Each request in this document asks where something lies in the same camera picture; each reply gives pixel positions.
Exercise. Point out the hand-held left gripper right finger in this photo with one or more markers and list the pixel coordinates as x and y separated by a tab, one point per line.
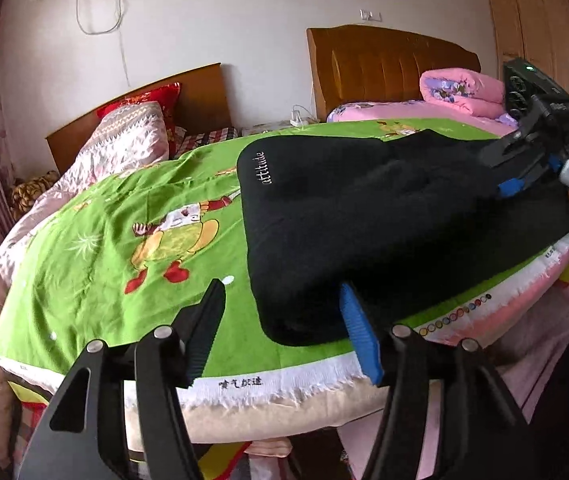
362	340

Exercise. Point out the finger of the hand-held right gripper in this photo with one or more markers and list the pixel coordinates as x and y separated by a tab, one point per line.
506	150
511	187

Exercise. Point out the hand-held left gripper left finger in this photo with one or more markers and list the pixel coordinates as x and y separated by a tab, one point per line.
204	332

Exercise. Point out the black pants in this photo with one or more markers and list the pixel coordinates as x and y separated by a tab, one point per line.
364	220

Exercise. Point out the pink folded quilt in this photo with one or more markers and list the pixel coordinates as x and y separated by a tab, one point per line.
459	90

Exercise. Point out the light wooden wardrobe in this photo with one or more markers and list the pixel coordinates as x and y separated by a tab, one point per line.
539	25

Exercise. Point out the beige fringed mattress pad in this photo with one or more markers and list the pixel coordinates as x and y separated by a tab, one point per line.
274	415

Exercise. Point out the right wooden headboard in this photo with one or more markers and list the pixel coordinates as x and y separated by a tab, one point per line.
389	60

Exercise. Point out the green cartoon printed blanket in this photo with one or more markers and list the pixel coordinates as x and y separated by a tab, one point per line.
114	210

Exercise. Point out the checkered bed sheet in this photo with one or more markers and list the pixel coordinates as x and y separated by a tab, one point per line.
209	135

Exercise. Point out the pink white floral quilt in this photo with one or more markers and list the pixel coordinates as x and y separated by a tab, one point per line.
124	140

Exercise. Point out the cloth covered nightstand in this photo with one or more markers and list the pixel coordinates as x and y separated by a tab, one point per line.
269	127

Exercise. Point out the tiger print blanket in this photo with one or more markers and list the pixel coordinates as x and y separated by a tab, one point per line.
29	192

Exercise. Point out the plain wooden headboard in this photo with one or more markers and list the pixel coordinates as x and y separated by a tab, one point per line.
199	95

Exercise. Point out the red patterned pillow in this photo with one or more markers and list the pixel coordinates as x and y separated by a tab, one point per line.
164	97

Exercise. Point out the white wall socket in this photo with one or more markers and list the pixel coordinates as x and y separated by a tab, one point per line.
370	15

